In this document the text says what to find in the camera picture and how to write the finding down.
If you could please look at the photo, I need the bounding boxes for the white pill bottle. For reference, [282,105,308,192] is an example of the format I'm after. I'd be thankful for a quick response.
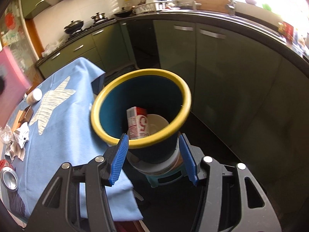
[26,88,42,105]

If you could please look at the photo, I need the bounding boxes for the brown plastic tray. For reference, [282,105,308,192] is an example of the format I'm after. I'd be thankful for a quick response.
[18,105,34,124]

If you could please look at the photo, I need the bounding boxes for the teal plastic stool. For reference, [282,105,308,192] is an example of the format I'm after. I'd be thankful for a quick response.
[145,165,188,188]

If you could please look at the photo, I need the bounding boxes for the white plastic bag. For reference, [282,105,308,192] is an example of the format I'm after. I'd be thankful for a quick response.
[41,40,62,58]

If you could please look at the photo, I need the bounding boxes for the red soda can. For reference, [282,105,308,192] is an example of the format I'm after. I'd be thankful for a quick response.
[0,159,19,192]

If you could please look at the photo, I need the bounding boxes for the clear plastic cup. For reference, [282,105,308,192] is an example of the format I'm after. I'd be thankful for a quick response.
[0,124,13,144]

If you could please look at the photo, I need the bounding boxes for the glass sliding door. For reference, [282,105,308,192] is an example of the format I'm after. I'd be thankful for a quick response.
[1,0,42,84]

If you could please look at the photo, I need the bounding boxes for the chrome sink faucet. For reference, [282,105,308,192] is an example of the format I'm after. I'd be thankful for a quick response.
[226,0,236,16]

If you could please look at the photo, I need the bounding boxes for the white paper bowl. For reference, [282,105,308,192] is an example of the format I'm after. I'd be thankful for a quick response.
[147,114,169,135]

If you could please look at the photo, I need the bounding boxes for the red white milk carton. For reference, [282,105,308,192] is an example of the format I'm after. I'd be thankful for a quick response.
[126,106,149,140]

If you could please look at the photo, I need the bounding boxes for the green kitchen cabinets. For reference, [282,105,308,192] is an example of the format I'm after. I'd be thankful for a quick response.
[39,12,308,228]

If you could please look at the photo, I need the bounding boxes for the crumpled printed paper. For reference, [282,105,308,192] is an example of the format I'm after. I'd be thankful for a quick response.
[5,122,30,162]

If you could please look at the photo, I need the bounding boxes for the black wok with lid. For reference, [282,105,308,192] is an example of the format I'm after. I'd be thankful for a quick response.
[64,20,84,35]

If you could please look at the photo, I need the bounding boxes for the small steel pot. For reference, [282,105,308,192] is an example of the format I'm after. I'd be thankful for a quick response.
[91,12,107,24]

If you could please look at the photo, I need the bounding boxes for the white dish rack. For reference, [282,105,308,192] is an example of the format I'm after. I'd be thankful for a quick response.
[132,1,177,15]

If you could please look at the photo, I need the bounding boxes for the blue star tablecloth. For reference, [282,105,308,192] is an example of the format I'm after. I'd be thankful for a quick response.
[0,56,144,223]

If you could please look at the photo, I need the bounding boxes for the black frying pan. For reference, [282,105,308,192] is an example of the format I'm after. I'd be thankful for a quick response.
[114,7,133,18]

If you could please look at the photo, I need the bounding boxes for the wooden cutting board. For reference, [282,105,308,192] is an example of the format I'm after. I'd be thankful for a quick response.
[195,0,232,14]

